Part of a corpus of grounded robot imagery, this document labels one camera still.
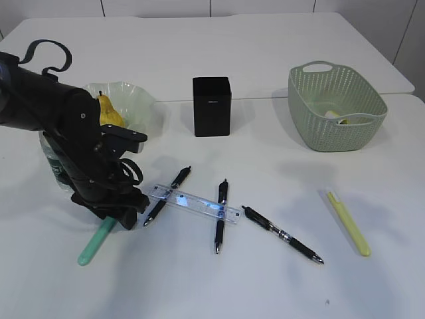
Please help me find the mint green pen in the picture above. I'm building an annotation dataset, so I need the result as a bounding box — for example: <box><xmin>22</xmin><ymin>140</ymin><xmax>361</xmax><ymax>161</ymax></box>
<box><xmin>77</xmin><ymin>217</ymin><xmax>117</xmax><ymax>266</ymax></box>

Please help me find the yellow pen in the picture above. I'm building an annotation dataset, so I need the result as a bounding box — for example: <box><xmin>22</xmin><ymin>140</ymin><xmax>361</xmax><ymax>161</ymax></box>
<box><xmin>325</xmin><ymin>190</ymin><xmax>371</xmax><ymax>257</ymax></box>

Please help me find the clear plastic water bottle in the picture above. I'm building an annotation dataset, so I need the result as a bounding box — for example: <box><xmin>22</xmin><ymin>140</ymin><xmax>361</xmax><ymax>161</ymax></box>
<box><xmin>39</xmin><ymin>131</ymin><xmax>74</xmax><ymax>193</ymax></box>

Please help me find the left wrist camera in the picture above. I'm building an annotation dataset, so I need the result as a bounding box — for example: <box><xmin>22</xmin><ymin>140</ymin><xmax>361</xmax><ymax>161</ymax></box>
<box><xmin>100</xmin><ymin>124</ymin><xmax>147</xmax><ymax>158</ymax></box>

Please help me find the yellow pear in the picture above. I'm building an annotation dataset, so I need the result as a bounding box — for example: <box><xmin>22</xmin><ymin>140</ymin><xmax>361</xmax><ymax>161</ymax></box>
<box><xmin>96</xmin><ymin>90</ymin><xmax>126</xmax><ymax>128</ymax></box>

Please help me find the green woven plastic basket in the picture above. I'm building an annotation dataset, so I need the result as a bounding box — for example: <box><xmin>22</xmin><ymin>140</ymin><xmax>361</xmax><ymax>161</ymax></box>
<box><xmin>288</xmin><ymin>63</ymin><xmax>388</xmax><ymax>152</ymax></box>

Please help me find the black pen under ruler left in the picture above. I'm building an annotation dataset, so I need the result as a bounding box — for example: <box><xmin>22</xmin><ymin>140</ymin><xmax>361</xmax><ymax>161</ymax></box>
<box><xmin>143</xmin><ymin>166</ymin><xmax>191</xmax><ymax>227</ymax></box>

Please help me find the frosted green wavy plate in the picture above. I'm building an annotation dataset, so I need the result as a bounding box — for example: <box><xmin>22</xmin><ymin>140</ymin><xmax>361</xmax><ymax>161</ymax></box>
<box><xmin>83</xmin><ymin>82</ymin><xmax>155</xmax><ymax>134</ymax></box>

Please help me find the clear plastic ruler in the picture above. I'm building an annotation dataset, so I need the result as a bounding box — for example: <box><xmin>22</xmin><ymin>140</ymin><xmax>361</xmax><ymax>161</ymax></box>
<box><xmin>147</xmin><ymin>184</ymin><xmax>242</xmax><ymax>225</ymax></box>

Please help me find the black pen right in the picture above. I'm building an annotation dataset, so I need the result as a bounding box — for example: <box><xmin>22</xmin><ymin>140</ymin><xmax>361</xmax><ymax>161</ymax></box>
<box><xmin>242</xmin><ymin>206</ymin><xmax>324</xmax><ymax>265</ymax></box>

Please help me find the waste paper label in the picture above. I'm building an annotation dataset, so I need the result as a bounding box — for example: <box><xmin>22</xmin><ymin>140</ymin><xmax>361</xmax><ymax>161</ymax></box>
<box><xmin>325</xmin><ymin>110</ymin><xmax>349</xmax><ymax>125</ymax></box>

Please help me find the black square pen holder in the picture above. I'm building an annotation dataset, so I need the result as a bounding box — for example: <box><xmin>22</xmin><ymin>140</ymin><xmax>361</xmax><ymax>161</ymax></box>
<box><xmin>192</xmin><ymin>76</ymin><xmax>232</xmax><ymax>137</ymax></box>

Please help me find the blue left robot arm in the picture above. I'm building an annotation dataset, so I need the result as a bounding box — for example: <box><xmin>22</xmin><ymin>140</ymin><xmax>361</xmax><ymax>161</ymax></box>
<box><xmin>1</xmin><ymin>53</ymin><xmax>149</xmax><ymax>230</ymax></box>

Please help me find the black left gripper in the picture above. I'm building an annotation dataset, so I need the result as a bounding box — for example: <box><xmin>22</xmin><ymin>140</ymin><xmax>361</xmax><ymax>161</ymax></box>
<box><xmin>70</xmin><ymin>172</ymin><xmax>149</xmax><ymax>230</ymax></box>

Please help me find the black pen under ruler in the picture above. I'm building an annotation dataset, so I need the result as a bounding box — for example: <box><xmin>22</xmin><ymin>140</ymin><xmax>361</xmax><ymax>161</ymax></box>
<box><xmin>143</xmin><ymin>166</ymin><xmax>191</xmax><ymax>227</ymax></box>
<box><xmin>214</xmin><ymin>179</ymin><xmax>228</xmax><ymax>254</ymax></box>

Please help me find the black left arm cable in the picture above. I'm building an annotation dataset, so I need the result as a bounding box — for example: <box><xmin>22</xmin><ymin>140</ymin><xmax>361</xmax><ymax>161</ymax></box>
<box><xmin>19</xmin><ymin>39</ymin><xmax>144</xmax><ymax>187</ymax></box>

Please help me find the black pen under ruler middle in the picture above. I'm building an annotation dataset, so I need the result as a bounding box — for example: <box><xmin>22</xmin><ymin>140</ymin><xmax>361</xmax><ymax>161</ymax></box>
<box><xmin>214</xmin><ymin>179</ymin><xmax>228</xmax><ymax>254</ymax></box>

